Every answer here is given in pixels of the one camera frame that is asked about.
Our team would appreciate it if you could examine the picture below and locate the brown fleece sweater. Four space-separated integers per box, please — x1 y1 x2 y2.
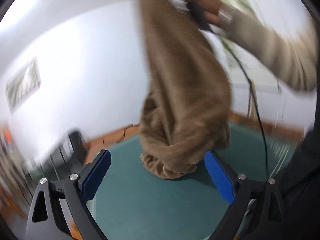
138 0 231 179

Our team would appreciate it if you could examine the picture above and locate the person's right hand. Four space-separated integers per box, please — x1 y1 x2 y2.
186 0 225 26

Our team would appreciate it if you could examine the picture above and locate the beige knit sleeve forearm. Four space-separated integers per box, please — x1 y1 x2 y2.
217 5 318 91

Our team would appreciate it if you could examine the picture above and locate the framed wall picture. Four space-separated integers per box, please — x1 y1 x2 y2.
5 60 41 113

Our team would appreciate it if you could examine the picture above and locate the black metal chair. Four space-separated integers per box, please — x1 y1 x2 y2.
49 130 88 179

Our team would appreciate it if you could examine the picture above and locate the green table mat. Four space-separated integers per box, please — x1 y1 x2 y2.
87 123 295 239

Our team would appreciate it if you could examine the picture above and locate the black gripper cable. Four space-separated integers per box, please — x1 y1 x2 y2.
209 27 270 176

